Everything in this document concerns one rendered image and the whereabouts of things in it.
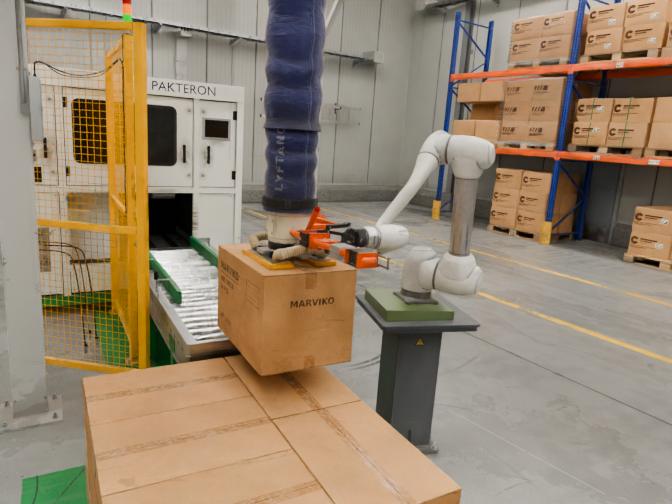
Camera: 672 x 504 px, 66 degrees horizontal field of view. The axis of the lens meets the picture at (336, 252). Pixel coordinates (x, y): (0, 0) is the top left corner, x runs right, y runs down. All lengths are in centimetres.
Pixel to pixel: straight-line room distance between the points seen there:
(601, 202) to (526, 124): 204
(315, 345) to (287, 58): 111
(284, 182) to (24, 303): 161
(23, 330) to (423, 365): 207
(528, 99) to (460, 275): 789
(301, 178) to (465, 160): 74
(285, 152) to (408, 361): 124
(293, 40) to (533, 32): 856
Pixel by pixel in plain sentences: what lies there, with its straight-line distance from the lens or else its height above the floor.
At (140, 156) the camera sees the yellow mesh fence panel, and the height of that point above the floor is 141.
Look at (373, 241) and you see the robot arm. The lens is 204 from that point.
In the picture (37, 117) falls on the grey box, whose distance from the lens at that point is 293.
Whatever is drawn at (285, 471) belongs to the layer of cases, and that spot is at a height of 54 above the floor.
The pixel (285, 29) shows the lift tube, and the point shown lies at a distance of 211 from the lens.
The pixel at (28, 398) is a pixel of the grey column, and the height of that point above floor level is 12.
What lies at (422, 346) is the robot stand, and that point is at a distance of 269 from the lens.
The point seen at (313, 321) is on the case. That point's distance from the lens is 207.
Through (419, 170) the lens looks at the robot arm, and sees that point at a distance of 233.
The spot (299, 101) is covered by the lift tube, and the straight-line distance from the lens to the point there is 207.
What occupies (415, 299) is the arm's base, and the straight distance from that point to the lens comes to 263.
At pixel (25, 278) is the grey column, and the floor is 78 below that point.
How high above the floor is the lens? 158
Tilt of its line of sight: 12 degrees down
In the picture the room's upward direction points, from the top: 4 degrees clockwise
